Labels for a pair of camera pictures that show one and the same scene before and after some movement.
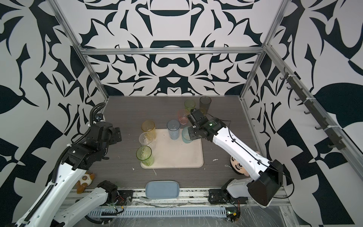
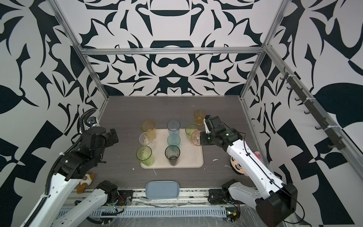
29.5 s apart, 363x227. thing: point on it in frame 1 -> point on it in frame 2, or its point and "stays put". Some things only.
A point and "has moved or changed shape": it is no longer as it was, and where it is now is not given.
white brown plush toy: x=85 y=181 stays put
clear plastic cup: x=146 y=138 stays put
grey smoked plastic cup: x=204 y=103 -> x=172 y=152
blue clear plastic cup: x=173 y=126 stays put
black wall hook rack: x=333 y=132 stays put
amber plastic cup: x=148 y=126 stays put
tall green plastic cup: x=144 y=153 stays put
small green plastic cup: x=189 y=104 has moved or changed shape
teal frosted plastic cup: x=185 y=135 -> x=174 y=139
